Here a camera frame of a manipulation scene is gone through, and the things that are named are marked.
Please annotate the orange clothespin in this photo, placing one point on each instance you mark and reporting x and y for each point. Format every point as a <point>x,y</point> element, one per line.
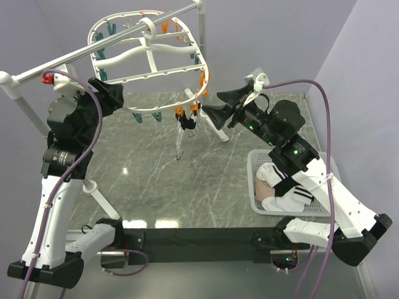
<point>179,111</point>
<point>165,26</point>
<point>194,108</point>
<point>202,79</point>

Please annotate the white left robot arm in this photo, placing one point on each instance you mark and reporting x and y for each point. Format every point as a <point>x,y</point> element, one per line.
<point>73,123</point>

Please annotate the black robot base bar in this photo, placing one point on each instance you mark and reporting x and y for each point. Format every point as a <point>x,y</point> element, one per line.
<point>206,244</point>

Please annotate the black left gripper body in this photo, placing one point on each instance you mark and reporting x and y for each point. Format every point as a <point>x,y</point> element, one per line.
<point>89,106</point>

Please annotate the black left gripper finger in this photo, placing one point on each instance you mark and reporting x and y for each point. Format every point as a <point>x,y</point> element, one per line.
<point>113,93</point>
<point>111,103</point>

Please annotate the white plastic laundry basket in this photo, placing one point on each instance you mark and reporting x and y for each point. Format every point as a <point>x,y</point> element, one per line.
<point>257,158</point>

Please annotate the black and white striped sock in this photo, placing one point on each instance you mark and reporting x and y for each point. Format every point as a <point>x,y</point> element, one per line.
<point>182,125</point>

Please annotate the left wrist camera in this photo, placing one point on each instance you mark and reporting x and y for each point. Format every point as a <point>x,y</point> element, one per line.
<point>62,84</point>

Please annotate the teal clothespin left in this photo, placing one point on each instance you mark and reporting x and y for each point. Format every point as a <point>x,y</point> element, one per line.
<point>100,56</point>

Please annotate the teal clothespin front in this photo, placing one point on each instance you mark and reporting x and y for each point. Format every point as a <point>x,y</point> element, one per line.
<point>138,117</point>

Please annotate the teal clothespin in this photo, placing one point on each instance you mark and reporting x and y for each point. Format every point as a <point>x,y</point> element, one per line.
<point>138,117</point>
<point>100,56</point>

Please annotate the white sock black stripes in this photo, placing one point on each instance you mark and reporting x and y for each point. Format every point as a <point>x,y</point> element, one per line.
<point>289,196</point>

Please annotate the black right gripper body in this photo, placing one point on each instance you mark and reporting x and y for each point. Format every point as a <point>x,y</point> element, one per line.
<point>252,118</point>

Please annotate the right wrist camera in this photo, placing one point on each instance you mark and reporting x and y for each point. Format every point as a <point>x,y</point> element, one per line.
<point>257,79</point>

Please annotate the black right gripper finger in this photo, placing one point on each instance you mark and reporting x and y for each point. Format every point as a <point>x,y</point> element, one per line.
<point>219,114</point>
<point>233,97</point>

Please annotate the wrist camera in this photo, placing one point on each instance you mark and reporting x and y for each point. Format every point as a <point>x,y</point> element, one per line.
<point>62,84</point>
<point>257,79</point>

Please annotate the white round clip hanger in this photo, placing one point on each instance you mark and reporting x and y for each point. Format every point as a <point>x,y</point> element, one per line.
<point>143,52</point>

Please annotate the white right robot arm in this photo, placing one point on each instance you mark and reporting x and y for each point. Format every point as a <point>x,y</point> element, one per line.
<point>295,163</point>

